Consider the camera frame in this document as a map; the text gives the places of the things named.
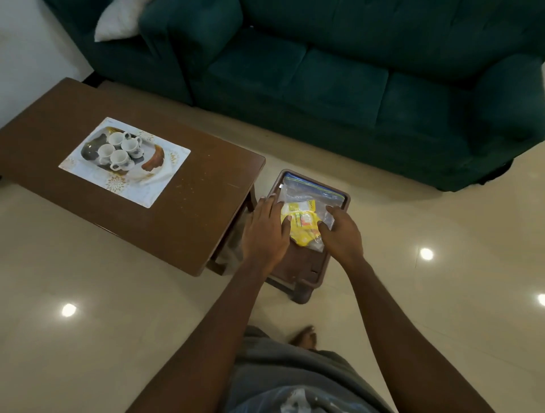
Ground person's right hand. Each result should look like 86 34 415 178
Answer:
317 205 366 269

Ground clear zip plastic bag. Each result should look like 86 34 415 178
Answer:
276 172 346 254

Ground white pillow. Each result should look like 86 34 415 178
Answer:
93 0 152 43

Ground person's left forearm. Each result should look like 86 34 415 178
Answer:
127 259 273 413

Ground person's grey shirt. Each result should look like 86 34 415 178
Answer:
223 325 395 413

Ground leaf print serving tray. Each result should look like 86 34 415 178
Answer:
79 126 171 182

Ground long green sofa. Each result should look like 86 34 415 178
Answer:
187 0 545 193

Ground brown plastic stool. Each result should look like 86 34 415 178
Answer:
263 168 351 305

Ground green armchair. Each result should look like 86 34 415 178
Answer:
42 0 196 106

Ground person's right forearm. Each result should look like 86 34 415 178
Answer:
347 255 497 413

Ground white floral placemat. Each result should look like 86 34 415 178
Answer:
58 117 191 209

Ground person's right foot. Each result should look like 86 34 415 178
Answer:
289 325 318 349

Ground person's left hand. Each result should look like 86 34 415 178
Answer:
240 195 294 273

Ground yellow snack packet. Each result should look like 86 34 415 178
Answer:
280 200 322 248

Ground brown wooden table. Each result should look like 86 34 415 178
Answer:
0 77 267 277

